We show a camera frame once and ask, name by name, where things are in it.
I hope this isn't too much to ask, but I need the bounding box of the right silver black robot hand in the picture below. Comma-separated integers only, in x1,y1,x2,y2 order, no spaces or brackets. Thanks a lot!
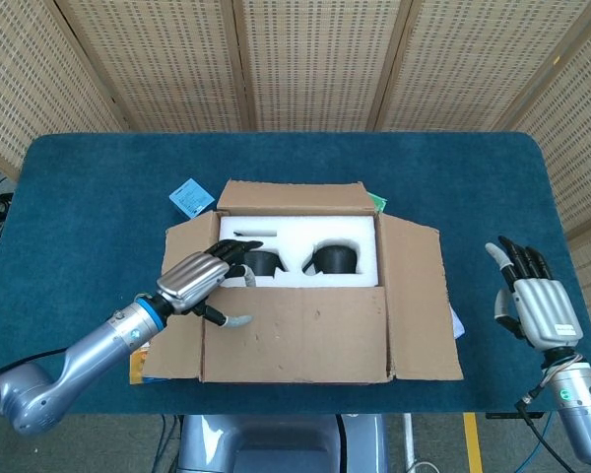
485,236,585,352

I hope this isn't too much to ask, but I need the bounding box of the black cup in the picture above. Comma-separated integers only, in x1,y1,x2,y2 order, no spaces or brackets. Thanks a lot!
300,240,361,275
240,249,290,276

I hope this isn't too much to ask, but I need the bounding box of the teal table mat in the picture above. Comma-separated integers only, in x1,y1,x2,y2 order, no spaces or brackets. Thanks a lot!
0,131,591,416

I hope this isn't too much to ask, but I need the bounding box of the small light blue box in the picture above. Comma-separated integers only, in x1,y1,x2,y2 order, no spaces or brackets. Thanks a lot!
168,177,217,221

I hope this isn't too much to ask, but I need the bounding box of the white foam insert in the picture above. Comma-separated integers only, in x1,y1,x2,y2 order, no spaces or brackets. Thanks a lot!
218,214,379,290

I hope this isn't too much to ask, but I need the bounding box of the orange yellow printed box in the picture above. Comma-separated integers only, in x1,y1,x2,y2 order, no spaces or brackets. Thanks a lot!
129,339,171,385

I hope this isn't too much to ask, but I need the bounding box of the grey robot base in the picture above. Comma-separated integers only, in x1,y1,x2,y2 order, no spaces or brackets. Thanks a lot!
176,413,389,473

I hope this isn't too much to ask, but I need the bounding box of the black arm cable with plug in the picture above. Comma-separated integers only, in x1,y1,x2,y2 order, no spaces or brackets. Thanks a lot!
515,354,591,473

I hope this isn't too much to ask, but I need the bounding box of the white pole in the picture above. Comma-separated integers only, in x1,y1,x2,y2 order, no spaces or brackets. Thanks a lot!
402,412,416,473

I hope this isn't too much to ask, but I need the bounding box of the cardboard box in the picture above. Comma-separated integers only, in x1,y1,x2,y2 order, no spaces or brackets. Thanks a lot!
129,179,465,385

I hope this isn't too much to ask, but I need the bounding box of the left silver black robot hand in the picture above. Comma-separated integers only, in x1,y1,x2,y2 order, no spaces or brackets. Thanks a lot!
156,238,265,330

